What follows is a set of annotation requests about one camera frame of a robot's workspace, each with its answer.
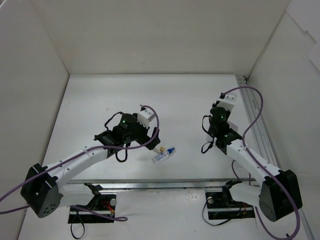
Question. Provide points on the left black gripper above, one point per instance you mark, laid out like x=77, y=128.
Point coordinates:
x=152, y=139

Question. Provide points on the beige eraser block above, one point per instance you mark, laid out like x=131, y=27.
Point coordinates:
x=156, y=150

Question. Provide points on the clear blue spray bottle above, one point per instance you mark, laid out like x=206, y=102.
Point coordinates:
x=163, y=155

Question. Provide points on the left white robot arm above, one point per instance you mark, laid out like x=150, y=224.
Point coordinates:
x=44, y=188

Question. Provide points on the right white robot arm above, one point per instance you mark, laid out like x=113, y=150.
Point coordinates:
x=278, y=193

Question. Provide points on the white container box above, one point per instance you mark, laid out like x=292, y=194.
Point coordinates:
x=233, y=126

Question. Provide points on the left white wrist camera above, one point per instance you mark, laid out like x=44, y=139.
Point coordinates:
x=145, y=116

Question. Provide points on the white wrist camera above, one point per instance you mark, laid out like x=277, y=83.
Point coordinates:
x=227, y=101
x=145, y=116

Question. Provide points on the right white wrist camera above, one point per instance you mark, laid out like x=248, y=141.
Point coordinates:
x=227, y=101

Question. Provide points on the front aluminium rail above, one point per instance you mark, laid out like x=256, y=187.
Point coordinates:
x=167, y=184

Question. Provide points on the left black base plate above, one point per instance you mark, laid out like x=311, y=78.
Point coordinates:
x=104, y=205

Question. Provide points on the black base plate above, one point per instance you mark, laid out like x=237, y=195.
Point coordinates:
x=104, y=205
x=217, y=209

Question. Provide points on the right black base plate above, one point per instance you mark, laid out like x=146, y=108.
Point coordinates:
x=217, y=209

